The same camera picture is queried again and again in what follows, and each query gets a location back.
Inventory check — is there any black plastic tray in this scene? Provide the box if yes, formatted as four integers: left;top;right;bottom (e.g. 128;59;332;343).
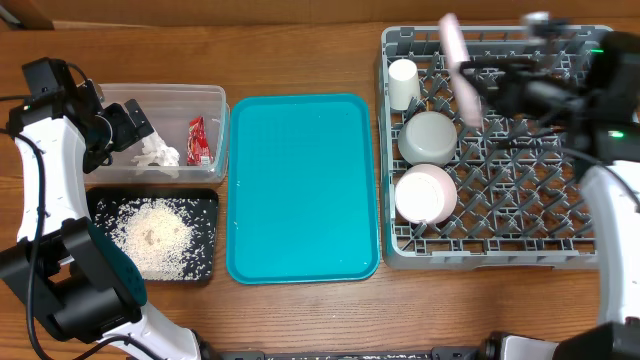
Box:
84;186;220;282

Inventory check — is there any white pink-rimmed plate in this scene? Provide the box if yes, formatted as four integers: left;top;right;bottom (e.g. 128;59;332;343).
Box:
438;13;483;128

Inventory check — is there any grey plastic dish rack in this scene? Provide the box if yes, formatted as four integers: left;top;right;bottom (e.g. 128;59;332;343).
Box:
377;25;614;269

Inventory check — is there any pile of white rice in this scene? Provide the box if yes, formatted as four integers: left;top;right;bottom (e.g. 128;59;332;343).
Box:
94;197;214;281

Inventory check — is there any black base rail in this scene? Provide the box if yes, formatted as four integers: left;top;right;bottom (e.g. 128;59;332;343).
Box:
219;346;484;360

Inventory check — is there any white napkin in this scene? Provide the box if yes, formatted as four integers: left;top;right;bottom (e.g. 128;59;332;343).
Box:
132;132;180;168

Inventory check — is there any white bowl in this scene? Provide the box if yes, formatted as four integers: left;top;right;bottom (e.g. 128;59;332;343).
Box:
398;111;457;166

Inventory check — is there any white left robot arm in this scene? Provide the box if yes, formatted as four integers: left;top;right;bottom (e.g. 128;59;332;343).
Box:
1;57;215;359

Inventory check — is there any white paper cup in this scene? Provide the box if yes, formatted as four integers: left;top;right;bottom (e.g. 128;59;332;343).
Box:
388;59;421;111

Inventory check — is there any teal plastic tray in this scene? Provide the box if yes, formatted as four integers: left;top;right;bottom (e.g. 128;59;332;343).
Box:
226;93;380;285

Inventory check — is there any red snack wrapper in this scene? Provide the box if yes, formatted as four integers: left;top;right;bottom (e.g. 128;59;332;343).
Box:
187;116;212;166

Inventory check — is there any pink bowl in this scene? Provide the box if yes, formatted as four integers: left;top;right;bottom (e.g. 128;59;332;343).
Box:
395;164;458;224

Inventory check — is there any clear plastic waste bin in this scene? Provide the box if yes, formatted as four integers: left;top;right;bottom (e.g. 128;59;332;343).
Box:
84;83;230;185

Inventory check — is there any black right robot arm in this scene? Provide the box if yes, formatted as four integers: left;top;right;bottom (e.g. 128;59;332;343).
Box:
448;31;639;359

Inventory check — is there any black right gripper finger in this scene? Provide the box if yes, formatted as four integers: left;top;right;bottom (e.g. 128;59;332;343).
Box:
463;74;499;100
458;57;535;73

